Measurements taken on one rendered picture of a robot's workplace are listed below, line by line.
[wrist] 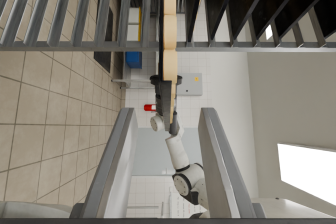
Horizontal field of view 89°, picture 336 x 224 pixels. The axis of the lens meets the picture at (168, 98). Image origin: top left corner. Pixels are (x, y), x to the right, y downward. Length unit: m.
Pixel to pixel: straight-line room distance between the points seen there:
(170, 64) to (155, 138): 3.75
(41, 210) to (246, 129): 4.07
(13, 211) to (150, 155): 3.57
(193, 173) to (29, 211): 0.51
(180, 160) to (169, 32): 0.58
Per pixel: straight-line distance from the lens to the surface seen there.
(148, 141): 3.97
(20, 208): 0.53
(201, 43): 0.74
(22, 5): 1.06
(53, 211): 0.50
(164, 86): 0.20
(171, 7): 0.30
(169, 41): 0.26
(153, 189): 4.13
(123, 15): 0.84
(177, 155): 0.74
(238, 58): 4.57
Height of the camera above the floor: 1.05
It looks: 1 degrees up
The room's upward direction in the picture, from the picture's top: 90 degrees clockwise
